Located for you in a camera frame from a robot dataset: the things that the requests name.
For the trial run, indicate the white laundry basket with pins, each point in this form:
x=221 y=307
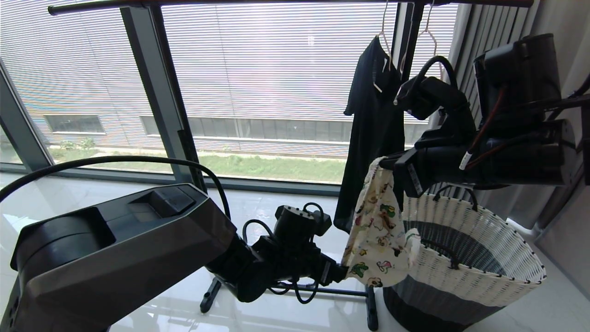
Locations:
x=461 y=276

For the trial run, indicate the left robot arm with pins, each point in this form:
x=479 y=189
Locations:
x=115 y=249

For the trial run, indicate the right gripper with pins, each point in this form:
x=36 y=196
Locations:
x=438 y=166

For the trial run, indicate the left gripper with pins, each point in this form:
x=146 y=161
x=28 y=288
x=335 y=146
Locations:
x=333 y=271

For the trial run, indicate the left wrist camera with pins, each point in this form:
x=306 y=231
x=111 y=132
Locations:
x=323 y=222

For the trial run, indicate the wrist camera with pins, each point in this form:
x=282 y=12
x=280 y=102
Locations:
x=323 y=222
x=433 y=99

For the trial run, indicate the pink clothes hanger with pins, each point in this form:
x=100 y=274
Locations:
x=431 y=32
x=381 y=34

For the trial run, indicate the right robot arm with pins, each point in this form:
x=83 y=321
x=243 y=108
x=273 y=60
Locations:
x=521 y=69

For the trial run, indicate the black garment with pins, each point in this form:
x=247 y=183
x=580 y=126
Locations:
x=373 y=138

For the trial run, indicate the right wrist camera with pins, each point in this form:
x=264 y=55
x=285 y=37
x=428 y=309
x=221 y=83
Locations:
x=433 y=99

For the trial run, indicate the cream printed garment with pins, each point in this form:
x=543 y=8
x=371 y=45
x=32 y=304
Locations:
x=378 y=240

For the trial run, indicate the black clothes rack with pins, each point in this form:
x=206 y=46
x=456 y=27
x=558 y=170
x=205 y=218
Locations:
x=276 y=2

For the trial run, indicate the grey curtain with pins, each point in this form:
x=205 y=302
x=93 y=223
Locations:
x=571 y=27

